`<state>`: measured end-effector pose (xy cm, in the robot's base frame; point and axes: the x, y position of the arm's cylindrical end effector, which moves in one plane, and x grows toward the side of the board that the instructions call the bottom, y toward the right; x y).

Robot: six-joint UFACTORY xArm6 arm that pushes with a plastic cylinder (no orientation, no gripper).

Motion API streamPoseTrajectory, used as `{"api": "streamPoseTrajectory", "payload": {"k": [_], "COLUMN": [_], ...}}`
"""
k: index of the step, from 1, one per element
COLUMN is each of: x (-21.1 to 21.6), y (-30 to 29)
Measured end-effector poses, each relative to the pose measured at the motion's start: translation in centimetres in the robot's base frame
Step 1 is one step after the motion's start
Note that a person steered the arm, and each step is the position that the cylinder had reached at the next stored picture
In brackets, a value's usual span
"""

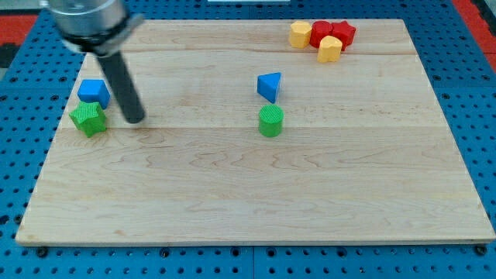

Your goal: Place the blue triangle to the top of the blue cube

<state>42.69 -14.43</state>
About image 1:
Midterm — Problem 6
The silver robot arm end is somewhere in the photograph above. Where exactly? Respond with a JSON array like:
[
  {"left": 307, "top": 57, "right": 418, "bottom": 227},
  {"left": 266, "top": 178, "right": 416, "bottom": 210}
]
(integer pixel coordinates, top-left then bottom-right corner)
[{"left": 40, "top": 0, "right": 144, "bottom": 57}]

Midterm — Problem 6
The blue triangle block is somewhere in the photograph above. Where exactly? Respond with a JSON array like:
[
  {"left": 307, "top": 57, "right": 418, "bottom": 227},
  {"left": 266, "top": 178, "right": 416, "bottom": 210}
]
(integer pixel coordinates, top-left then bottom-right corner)
[{"left": 257, "top": 72, "right": 282, "bottom": 104}]

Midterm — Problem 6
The blue cube block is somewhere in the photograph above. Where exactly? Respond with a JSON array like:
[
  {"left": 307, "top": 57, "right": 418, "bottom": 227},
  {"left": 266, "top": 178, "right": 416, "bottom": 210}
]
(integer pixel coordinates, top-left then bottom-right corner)
[{"left": 77, "top": 79, "right": 110, "bottom": 109}]

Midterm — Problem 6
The red cylinder block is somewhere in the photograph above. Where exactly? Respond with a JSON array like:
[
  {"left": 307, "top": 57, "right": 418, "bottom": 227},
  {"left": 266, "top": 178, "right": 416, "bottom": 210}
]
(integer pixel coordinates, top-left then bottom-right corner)
[{"left": 309, "top": 20, "right": 333, "bottom": 48}]

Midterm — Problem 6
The red star block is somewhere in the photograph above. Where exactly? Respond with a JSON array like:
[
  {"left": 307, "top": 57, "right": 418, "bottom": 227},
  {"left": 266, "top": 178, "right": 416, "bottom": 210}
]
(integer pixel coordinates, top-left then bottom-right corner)
[{"left": 331, "top": 20, "right": 357, "bottom": 51}]

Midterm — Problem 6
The green star block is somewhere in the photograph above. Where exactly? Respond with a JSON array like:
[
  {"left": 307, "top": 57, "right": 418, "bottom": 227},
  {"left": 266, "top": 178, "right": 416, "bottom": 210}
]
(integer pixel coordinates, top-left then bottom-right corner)
[{"left": 69, "top": 102, "right": 107, "bottom": 138}]

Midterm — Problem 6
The wooden board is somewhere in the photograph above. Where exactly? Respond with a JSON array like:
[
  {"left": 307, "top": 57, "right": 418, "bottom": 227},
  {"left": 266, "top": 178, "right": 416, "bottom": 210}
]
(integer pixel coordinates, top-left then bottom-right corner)
[{"left": 15, "top": 19, "right": 495, "bottom": 247}]

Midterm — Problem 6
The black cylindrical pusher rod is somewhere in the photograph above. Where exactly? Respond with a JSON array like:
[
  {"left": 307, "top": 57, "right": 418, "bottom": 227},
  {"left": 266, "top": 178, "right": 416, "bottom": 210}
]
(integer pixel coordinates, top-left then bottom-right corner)
[{"left": 97, "top": 51, "right": 146, "bottom": 124}]

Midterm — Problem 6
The green cylinder block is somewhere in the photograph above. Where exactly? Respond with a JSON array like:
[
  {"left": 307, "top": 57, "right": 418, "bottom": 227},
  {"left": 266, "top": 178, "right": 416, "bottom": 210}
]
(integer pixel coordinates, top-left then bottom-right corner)
[{"left": 259, "top": 104, "right": 284, "bottom": 137}]

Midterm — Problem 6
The yellow heart block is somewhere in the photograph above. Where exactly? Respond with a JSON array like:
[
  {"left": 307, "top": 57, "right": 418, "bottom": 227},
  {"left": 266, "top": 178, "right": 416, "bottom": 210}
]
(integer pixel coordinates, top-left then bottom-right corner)
[{"left": 317, "top": 36, "right": 343, "bottom": 63}]

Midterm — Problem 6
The yellow hexagon block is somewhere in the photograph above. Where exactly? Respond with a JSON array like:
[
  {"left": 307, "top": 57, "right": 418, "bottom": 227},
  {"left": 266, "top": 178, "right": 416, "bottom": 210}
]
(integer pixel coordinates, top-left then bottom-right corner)
[{"left": 288, "top": 21, "right": 312, "bottom": 49}]

